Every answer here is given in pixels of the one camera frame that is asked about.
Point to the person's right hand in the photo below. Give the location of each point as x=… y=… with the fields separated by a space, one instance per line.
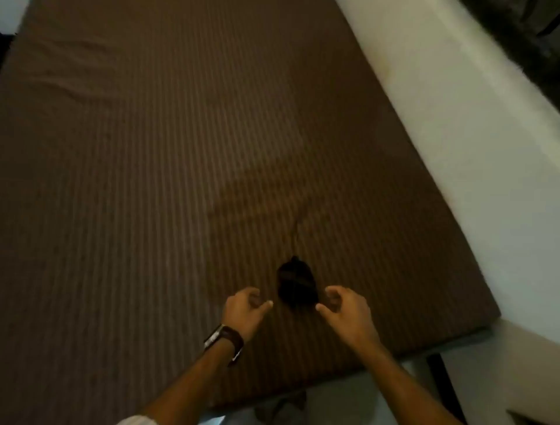
x=352 y=316

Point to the person's left hand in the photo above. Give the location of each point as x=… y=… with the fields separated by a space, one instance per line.
x=239 y=311

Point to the person's left forearm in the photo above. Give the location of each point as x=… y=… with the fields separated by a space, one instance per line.
x=192 y=385

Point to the person's right forearm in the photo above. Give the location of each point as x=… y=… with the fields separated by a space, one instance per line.
x=407 y=389

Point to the black metal leg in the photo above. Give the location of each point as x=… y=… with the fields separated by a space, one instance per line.
x=444 y=387

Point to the white striped shirt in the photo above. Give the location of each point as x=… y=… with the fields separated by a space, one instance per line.
x=135 y=421

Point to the brown striped bed mattress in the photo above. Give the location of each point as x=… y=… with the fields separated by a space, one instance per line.
x=175 y=153

